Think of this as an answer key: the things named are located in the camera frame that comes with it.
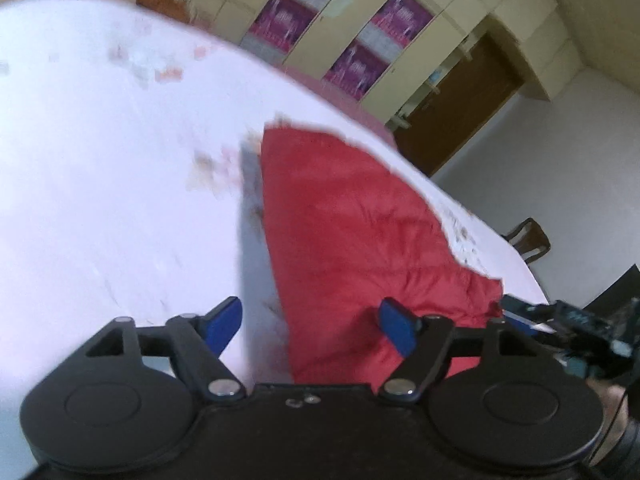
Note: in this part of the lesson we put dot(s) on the red padded jacket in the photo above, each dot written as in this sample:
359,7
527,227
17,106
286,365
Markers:
343,234

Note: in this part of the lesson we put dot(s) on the brown wooden door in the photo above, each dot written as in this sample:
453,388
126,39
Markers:
471,93

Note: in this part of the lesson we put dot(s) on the cream wardrobe with purple posters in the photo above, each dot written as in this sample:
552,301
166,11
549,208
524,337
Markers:
383,52

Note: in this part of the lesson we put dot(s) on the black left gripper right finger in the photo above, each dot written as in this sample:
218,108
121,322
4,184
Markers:
423,342

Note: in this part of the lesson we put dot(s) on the person's right hand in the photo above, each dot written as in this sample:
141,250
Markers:
615,405

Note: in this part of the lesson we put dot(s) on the pink bed sheet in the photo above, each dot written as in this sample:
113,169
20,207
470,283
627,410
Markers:
344,103

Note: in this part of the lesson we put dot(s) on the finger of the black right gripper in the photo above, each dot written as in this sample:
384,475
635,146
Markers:
526,327
522,309

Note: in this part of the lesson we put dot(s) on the white floral quilt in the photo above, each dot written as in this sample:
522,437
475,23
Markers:
130,186

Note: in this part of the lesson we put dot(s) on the wooden chair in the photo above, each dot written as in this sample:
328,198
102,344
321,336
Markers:
529,240

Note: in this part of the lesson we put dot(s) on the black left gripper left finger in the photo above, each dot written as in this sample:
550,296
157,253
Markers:
196,343

